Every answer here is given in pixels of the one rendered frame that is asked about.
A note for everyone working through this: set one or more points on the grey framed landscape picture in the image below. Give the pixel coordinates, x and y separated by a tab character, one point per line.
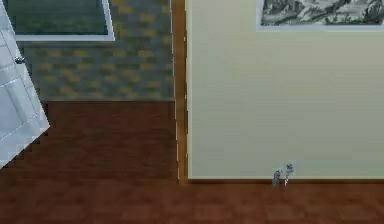
320	13

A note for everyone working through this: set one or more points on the white framed window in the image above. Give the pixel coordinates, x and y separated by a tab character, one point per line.
56	16

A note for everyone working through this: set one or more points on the white panelled room door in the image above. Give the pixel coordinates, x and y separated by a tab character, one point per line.
16	100

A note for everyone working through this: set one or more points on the silver round door knob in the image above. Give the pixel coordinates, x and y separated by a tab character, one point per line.
20	60

